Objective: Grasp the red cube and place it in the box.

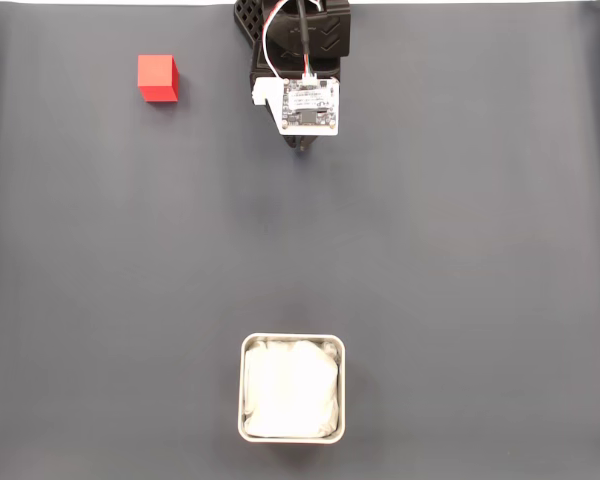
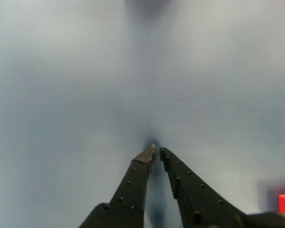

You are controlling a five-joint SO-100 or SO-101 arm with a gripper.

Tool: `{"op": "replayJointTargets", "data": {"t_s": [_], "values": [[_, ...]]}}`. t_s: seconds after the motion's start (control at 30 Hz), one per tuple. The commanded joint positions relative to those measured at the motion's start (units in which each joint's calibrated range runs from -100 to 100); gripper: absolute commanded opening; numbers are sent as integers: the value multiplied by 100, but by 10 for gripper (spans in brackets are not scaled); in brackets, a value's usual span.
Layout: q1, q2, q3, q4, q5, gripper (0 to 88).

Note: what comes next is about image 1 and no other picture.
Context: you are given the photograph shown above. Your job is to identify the white red servo cable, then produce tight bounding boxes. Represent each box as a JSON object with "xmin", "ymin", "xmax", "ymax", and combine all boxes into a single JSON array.
[{"xmin": 261, "ymin": 0, "xmax": 287, "ymax": 81}]

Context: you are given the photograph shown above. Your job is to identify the beige square box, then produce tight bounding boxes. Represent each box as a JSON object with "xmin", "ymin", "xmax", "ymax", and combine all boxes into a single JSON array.
[{"xmin": 237, "ymin": 333, "xmax": 346, "ymax": 445}]

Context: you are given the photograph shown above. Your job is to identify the white tissue paper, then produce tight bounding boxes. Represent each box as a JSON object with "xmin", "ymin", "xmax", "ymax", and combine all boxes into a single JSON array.
[{"xmin": 243, "ymin": 339, "xmax": 342, "ymax": 440}]

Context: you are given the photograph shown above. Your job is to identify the black camera cable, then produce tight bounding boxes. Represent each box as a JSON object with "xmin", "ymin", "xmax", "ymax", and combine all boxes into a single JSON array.
[{"xmin": 294, "ymin": 0, "xmax": 317, "ymax": 84}]

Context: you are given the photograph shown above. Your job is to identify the camera board on white mount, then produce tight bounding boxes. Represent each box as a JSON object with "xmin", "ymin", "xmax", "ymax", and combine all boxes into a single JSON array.
[{"xmin": 251, "ymin": 74, "xmax": 341, "ymax": 138}]

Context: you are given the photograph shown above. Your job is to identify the red cube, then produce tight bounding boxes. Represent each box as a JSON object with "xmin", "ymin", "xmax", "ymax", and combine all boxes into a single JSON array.
[{"xmin": 137, "ymin": 54, "xmax": 181, "ymax": 105}]

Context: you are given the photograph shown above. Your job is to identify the dark blue-grey table mat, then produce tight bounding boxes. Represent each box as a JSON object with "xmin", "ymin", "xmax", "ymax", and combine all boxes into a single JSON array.
[{"xmin": 0, "ymin": 2, "xmax": 600, "ymax": 480}]

